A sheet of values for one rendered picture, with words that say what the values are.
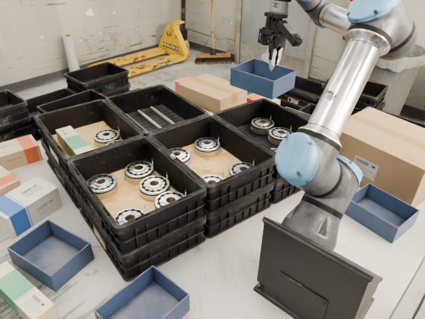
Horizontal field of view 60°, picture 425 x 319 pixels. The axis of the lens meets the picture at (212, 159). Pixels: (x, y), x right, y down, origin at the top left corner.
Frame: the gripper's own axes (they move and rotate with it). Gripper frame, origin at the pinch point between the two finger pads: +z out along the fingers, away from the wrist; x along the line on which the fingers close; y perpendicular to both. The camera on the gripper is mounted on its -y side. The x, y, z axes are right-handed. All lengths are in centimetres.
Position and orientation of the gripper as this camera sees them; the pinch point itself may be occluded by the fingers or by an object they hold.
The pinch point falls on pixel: (274, 68)
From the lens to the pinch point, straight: 151.5
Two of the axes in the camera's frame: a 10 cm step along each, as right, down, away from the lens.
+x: -6.9, 2.9, -6.7
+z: -1.0, 8.7, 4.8
